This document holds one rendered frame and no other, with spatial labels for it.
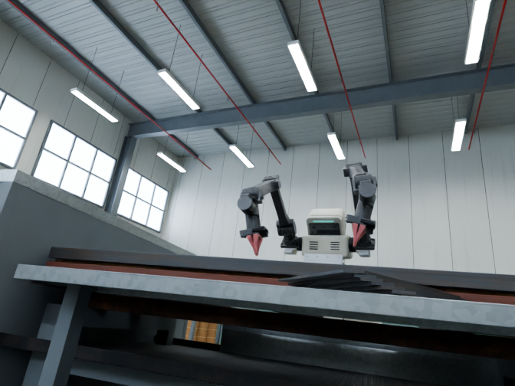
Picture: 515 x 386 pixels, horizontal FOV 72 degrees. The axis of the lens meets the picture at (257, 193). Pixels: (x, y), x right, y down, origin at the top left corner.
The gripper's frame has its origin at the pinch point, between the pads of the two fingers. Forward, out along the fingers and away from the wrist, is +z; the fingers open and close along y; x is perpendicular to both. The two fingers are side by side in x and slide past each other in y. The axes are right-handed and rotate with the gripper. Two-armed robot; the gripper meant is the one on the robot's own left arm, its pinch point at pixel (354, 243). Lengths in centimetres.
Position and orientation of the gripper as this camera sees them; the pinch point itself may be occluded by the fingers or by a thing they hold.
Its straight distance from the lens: 130.5
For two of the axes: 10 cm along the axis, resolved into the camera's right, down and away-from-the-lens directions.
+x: 2.7, 4.0, 8.7
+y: 9.0, 2.2, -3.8
